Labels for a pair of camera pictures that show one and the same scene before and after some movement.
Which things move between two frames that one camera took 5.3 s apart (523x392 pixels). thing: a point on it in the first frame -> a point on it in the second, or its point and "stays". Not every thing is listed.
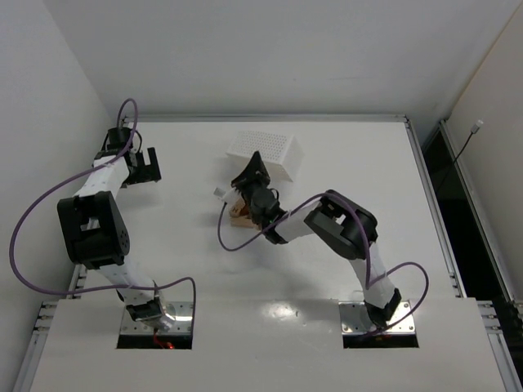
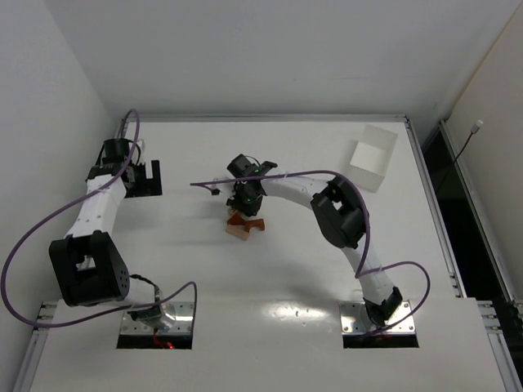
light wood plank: [243, 221] -> [239, 231]
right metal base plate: [355, 318] stays
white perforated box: [280, 154] -> [371, 158]
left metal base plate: [181, 311] stays
